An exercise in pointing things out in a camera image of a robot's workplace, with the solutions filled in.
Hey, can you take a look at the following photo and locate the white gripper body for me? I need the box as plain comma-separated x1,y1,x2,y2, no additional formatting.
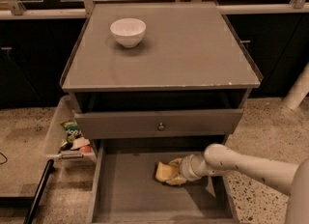
180,154,210,182

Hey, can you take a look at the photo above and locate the yellow sponge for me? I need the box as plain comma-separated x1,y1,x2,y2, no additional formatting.
155,162,178,183

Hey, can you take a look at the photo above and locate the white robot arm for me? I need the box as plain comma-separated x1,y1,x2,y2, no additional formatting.
162,144,309,224

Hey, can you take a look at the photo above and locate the round metal drawer knob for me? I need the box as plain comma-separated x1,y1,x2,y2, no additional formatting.
157,123,165,131

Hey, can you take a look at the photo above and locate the top grey drawer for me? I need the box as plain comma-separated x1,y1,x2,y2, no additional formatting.
74,109,243,139

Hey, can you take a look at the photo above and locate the open middle grey drawer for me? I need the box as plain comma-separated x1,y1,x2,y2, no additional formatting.
87,137,239,224

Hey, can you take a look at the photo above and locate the grey drawer cabinet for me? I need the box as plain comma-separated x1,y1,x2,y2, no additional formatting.
59,1,264,224

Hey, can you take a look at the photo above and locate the white and red packet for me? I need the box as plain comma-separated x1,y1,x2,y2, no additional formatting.
60,137,91,153

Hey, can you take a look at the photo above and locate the green chip bag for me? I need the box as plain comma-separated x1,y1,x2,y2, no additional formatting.
61,120,82,143

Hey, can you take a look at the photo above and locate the clear plastic storage bin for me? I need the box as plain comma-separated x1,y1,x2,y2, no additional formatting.
44,96,97,164

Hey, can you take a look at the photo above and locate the black pole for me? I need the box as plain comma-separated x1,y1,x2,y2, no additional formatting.
23,159,55,224

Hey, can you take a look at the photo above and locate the white ceramic bowl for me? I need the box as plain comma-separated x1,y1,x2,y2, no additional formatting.
110,18,147,48

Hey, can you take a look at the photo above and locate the white post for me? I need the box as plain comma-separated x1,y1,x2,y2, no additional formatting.
284,63,309,109

